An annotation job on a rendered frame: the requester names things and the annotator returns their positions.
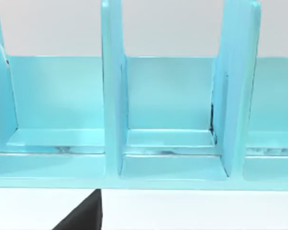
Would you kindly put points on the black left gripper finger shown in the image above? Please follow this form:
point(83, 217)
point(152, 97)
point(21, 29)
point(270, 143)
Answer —
point(87, 214)

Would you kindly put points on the light blue rack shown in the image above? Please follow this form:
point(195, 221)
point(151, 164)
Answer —
point(158, 107)

